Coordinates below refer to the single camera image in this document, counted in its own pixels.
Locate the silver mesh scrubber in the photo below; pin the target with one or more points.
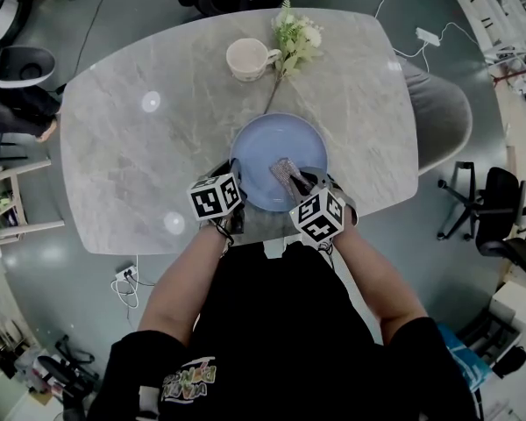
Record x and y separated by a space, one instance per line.
284 170

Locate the wooden shelf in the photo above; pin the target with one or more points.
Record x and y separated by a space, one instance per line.
15 191

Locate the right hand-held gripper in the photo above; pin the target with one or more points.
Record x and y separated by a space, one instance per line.
319 216

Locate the person's left forearm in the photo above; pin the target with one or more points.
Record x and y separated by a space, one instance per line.
179 287

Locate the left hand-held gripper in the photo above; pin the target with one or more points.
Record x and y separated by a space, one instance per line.
213 196

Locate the white and black headset device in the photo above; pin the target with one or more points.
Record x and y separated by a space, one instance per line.
24 66

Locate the blue plate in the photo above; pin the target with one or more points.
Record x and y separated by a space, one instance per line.
263 147

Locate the white cup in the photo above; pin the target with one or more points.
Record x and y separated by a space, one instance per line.
246 59

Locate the person's right forearm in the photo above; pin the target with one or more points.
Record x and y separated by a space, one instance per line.
377 279

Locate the black office chair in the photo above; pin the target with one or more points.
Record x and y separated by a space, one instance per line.
502 209

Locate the white cardboard box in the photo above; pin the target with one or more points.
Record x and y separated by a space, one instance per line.
519 309

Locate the person's black printed shirt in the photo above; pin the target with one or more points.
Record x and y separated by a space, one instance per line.
280 344

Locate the white power adapter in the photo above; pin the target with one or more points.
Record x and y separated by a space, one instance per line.
428 36

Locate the grey shell chair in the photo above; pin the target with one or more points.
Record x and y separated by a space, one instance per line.
438 112

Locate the white floor power strip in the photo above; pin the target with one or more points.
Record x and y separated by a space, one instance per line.
127 273

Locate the white artificial flower sprig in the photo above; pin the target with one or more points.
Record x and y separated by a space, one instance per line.
296 42

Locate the blue plastic bag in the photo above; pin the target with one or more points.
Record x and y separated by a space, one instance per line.
464 358

